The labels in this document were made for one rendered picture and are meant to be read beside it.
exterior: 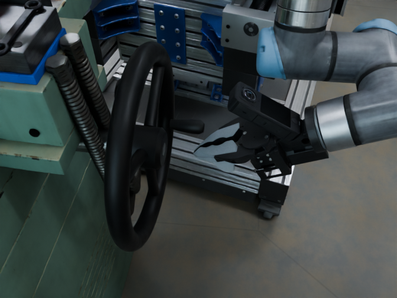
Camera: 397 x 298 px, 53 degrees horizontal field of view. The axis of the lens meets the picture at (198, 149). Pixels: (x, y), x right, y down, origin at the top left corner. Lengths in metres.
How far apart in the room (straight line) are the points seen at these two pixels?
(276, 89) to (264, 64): 0.98
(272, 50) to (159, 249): 0.93
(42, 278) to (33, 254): 0.06
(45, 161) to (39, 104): 0.08
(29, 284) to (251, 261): 0.82
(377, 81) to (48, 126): 0.43
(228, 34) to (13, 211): 0.58
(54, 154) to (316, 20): 0.39
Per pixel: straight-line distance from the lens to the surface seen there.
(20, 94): 0.46
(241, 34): 0.92
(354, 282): 1.42
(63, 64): 0.46
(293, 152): 0.63
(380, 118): 0.57
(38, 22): 0.48
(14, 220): 0.63
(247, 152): 0.60
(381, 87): 0.58
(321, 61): 0.61
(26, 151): 0.52
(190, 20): 1.10
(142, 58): 0.47
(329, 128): 0.58
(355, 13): 2.54
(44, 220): 0.71
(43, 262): 0.74
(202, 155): 0.65
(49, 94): 0.46
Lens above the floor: 1.24
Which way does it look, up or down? 50 degrees down
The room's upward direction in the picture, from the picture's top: straight up
